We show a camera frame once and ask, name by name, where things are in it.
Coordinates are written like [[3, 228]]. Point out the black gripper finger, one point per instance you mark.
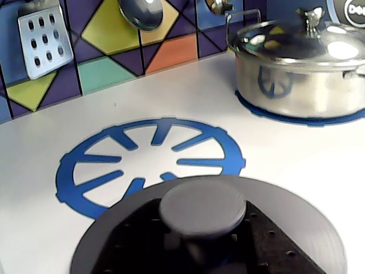
[[262, 251], [142, 245]]

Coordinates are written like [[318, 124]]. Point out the gray round lid with knob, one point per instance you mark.
[[313, 222]]

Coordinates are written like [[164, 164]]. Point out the shiny steel pot lid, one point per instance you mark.
[[285, 48]]

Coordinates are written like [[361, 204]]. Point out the blue burner decal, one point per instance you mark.
[[285, 117], [65, 177]]

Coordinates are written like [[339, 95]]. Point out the blue wooden toy kitchen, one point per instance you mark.
[[199, 85]]

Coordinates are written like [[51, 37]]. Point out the steel slotted spatula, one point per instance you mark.
[[42, 62]]

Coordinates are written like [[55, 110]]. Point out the steel ladle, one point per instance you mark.
[[142, 14]]

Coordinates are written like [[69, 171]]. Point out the small steel spoon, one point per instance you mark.
[[218, 5]]

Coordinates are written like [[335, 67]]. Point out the black Dell monitor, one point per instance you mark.
[[353, 11]]

